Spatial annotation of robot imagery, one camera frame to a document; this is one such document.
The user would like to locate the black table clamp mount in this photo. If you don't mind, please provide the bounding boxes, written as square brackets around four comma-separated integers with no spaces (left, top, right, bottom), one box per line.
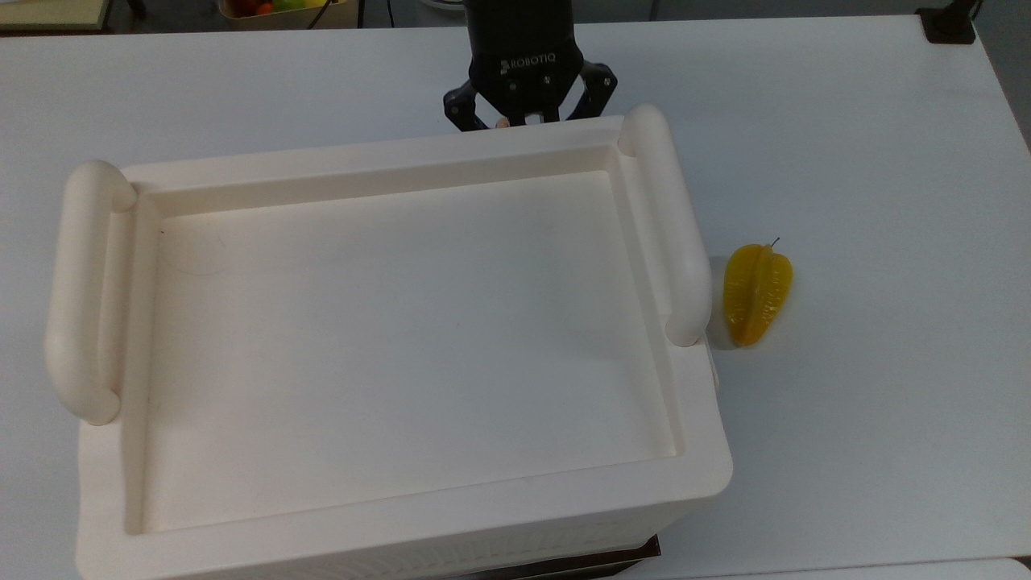
[917,0,982,45]

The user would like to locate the bin with toy fruits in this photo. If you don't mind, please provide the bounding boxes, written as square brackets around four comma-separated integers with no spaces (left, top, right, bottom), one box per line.
[216,0,360,31]

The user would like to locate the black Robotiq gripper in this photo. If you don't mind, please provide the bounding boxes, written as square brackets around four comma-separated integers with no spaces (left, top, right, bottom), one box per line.
[442,0,619,133]

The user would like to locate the yellow toy star fruit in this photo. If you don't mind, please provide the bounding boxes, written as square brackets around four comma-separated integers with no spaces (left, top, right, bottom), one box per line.
[723,238,794,348]

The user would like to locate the white plastic tray with handles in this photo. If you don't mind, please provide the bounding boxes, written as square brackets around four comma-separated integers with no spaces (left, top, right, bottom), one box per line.
[44,103,738,580]

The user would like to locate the tan flat board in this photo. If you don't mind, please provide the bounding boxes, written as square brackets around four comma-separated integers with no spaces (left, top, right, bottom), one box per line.
[0,0,112,31]

